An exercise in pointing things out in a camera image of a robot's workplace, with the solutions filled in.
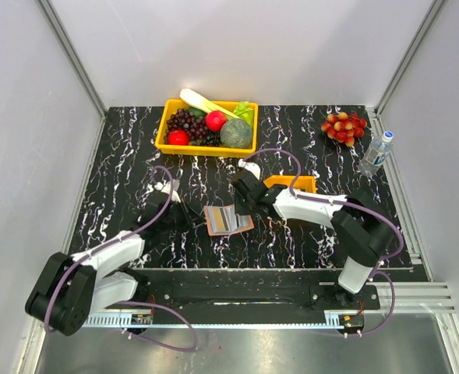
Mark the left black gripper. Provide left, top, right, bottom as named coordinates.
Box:
left=158, top=196, right=206, bottom=234

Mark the yellow credit card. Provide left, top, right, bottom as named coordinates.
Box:
left=207, top=206, right=233, bottom=234

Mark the orange card box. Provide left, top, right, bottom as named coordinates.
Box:
left=263, top=175, right=318, bottom=194

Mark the yellow fruit tray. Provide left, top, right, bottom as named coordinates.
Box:
left=154, top=99, right=259, bottom=158

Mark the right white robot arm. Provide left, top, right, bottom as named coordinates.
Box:
left=231, top=168, right=397, bottom=309

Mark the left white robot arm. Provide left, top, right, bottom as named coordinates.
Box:
left=25, top=181, right=200, bottom=336

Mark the green netted melon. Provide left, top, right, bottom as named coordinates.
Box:
left=220, top=118, right=253, bottom=149

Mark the black grape bunch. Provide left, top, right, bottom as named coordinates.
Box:
left=191, top=132, right=221, bottom=147

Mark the red apple left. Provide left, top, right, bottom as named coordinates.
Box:
left=168, top=129, right=190, bottom=146

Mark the red apple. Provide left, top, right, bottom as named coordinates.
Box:
left=205, top=111, right=227, bottom=132
left=168, top=129, right=190, bottom=146

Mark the red apple right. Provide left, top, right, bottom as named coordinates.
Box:
left=205, top=111, right=227, bottom=132

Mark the purple grape bunch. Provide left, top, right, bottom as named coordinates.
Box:
left=164, top=108, right=209, bottom=142

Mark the white green leek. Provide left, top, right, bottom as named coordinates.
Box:
left=179, top=88, right=258, bottom=125

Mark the green avocado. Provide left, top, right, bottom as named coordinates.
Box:
left=188, top=107, right=207, bottom=118

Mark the clear plastic water bottle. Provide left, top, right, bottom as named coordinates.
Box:
left=358, top=131, right=394, bottom=178

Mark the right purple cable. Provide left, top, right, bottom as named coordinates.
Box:
left=238, top=147, right=405, bottom=338

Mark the purple cable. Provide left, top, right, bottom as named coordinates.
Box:
left=238, top=147, right=405, bottom=338
left=44, top=165, right=201, bottom=351

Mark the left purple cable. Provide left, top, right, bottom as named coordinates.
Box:
left=44, top=165, right=201, bottom=351

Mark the aluminium frame rail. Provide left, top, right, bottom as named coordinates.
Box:
left=35, top=0, right=108, bottom=118

